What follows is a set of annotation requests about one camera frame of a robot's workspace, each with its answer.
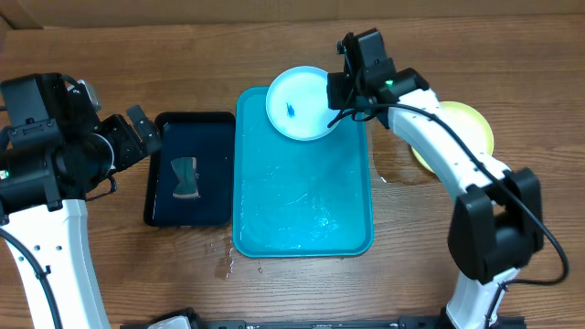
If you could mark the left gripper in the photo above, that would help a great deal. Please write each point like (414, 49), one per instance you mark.
(134, 148)

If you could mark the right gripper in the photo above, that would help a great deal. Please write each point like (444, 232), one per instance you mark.
(340, 87)

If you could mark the light blue plate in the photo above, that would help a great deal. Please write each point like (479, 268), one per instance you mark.
(297, 104)

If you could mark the yellow-green plate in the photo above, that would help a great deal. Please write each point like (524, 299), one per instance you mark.
(470, 125)

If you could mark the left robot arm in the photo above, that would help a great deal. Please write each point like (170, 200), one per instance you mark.
(54, 151)

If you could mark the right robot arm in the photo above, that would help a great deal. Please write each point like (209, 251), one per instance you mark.
(496, 223)

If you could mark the black water tray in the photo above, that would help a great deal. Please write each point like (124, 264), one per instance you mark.
(210, 138)

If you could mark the turquoise plastic tray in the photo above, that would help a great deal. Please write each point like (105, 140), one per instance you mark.
(297, 199)

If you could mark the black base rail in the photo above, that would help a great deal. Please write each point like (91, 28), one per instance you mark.
(188, 318)

